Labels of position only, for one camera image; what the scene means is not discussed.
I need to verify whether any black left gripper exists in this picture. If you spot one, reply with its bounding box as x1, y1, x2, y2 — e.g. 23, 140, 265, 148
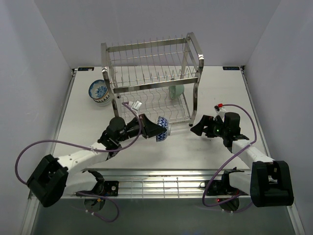
117, 114, 166, 142

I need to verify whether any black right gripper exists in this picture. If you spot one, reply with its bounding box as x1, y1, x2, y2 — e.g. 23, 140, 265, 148
190, 115, 228, 138

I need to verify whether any red blue zigzag bowl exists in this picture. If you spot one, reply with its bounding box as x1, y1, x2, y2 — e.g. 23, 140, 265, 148
156, 117, 171, 142

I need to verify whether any pale green bowl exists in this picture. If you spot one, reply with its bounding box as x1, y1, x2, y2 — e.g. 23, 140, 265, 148
169, 85, 184, 100

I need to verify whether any blue patterned white bowl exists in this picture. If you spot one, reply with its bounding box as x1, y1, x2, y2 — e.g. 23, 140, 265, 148
88, 80, 108, 100

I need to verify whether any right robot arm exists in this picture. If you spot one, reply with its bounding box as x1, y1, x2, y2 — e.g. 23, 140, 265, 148
191, 112, 294, 207

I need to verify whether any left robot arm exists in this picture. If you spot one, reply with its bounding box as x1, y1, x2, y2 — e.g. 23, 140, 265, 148
26, 114, 169, 207

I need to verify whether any stainless steel dish rack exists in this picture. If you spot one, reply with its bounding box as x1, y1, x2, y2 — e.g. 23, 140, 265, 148
101, 32, 204, 126

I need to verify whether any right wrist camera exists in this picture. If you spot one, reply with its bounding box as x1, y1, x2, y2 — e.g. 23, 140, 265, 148
214, 103, 226, 120

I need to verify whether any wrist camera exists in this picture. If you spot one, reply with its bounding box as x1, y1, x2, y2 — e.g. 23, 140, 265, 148
214, 103, 226, 120
129, 100, 142, 111

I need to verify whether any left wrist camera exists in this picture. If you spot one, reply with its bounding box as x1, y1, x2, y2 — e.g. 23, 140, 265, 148
129, 100, 142, 111

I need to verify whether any aluminium frame rail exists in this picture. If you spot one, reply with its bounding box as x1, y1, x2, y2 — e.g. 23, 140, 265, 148
28, 168, 282, 200

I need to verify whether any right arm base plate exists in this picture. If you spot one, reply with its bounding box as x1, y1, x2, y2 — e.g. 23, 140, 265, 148
200, 167, 246, 213

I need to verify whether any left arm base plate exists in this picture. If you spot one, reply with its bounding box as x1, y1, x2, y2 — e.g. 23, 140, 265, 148
99, 181, 119, 197

